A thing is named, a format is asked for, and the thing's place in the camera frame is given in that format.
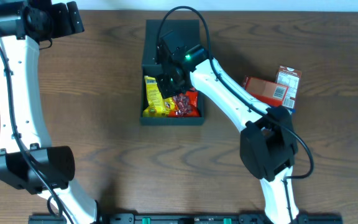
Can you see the black gift box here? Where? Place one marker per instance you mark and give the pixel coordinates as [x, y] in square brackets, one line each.
[186, 32]

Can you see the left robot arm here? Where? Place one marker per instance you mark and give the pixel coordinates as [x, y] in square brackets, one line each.
[28, 159]

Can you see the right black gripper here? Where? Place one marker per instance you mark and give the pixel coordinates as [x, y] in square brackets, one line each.
[165, 43]

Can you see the brown white small carton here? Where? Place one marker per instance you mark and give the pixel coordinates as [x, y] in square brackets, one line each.
[289, 77]

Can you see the orange red cardboard box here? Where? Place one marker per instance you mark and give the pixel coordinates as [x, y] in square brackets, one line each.
[267, 92]

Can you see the yellow snack bag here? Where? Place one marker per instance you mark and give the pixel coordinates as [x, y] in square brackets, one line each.
[157, 106]

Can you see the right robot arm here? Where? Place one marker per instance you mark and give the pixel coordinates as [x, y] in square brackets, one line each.
[267, 148]

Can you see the red dried fruit bag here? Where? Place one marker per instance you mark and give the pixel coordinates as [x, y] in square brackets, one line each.
[186, 105]

